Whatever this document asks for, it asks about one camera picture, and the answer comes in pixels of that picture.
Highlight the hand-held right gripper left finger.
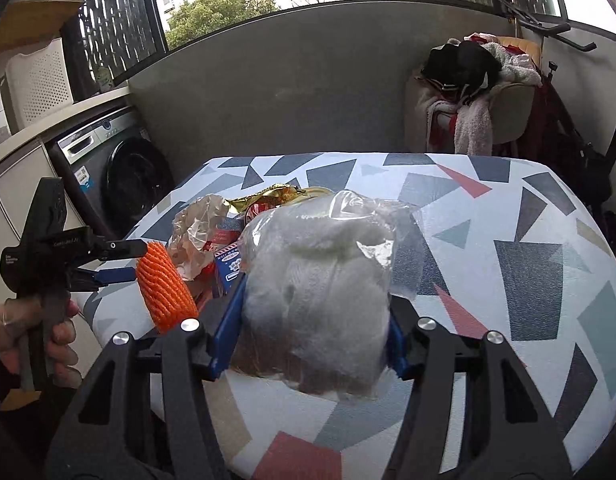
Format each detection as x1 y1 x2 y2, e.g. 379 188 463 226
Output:
45 275 249 480

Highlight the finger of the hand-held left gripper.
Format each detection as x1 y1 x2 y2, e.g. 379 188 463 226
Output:
85 237 150 262
67 266 140 292

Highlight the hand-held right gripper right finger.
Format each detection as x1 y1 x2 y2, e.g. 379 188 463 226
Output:
383 296 573 480

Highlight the orange foam fruit net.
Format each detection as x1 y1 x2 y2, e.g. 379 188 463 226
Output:
135 241 199 335

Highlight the red cigarette box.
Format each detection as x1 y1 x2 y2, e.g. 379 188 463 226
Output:
208 225 243 253

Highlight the clear bag of white cotton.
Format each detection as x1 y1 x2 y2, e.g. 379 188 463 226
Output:
235 190 429 401

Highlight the crushed red can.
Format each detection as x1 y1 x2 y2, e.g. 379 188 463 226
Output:
243 200 283 223

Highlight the person's left forearm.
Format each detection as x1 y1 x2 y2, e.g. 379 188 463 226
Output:
0 340 59 480

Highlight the person's left hand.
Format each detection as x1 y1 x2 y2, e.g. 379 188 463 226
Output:
0 297 82 396

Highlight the blue and white box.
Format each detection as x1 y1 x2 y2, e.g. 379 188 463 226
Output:
213 240 251 296

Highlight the grey washing machine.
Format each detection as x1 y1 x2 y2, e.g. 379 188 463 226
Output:
50 105 176 241

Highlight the crumpled clear plastic bag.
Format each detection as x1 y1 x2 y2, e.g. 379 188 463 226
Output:
168 195 239 281

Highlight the crumpled gold foil wrapper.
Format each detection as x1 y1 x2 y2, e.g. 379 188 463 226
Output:
225 185 309 216

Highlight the geometric patterned tablecloth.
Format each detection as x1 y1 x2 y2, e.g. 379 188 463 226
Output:
83 152 616 480

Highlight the white laundry basket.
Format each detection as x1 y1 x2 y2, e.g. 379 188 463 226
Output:
0 37 76 133

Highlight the white fleece garment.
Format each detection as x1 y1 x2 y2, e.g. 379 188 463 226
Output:
428 95 494 157

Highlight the wooden shelf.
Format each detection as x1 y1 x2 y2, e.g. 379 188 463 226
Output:
0 0 85 57

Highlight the beige chair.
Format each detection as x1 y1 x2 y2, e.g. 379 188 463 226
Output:
405 67 536 156

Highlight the black exercise bike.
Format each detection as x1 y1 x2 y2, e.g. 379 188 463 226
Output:
492 0 616 211

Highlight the black garment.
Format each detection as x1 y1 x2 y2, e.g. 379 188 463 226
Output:
420 40 503 97

